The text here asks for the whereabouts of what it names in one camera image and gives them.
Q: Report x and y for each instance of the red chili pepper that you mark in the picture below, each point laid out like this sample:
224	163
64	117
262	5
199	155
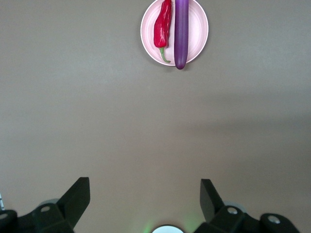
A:
162	29

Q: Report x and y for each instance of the brown table cloth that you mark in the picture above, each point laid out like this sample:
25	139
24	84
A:
121	121

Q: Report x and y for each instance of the pink round plate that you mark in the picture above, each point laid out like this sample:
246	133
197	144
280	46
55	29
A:
196	31

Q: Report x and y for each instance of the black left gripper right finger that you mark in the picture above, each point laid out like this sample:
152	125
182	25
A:
211	206

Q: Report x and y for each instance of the long purple eggplant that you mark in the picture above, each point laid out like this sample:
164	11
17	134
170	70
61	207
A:
181	36

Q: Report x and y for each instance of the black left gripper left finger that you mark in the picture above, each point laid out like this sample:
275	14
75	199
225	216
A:
73	201

